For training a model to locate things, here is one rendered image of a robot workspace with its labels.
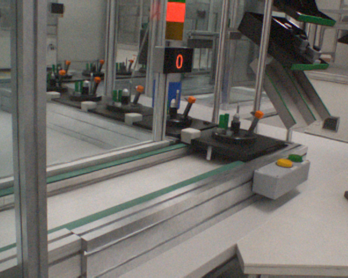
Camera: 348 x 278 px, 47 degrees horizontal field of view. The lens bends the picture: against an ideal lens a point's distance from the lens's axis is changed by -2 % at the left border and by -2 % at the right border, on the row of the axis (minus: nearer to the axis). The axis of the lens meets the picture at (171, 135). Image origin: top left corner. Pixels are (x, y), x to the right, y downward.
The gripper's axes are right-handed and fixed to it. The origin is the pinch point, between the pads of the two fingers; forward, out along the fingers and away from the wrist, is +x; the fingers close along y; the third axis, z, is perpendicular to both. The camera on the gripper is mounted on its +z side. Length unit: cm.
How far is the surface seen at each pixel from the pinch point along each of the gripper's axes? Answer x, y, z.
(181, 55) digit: 19, 62, -4
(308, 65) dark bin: 10.0, 12.3, -7.7
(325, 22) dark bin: 9.1, 0.9, 7.7
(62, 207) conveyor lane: 12, 105, -37
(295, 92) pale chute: 18.6, 8.6, -16.5
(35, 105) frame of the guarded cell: -20, 120, -16
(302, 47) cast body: 19.7, 0.2, 0.2
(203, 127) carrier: 34, 42, -26
